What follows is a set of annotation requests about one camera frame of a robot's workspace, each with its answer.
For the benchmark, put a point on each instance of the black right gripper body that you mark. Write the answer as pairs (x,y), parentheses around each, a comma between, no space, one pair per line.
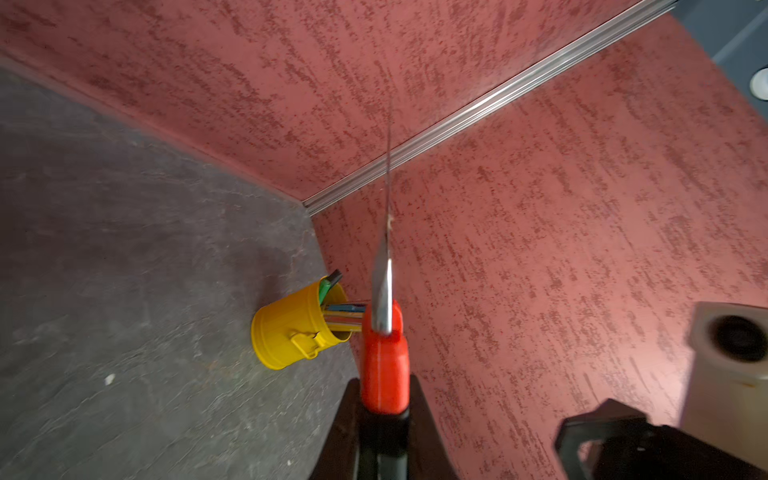
(615,441)

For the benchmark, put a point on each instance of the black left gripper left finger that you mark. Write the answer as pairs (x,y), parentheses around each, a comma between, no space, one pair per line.
(339,456)

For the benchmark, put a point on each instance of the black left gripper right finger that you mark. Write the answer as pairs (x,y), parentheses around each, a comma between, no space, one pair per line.
(427,457)

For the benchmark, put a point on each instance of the red black utility knife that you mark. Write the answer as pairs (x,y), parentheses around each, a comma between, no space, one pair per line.
(385,390)

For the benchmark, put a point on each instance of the yellow pencil cup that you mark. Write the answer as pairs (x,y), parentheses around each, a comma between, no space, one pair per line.
(292,329)

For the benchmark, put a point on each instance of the coloured pencils bundle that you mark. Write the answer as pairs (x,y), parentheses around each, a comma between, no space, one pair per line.
(346,317)

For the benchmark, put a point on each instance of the aluminium corner post right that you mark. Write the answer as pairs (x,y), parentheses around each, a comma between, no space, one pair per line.
(565,58)

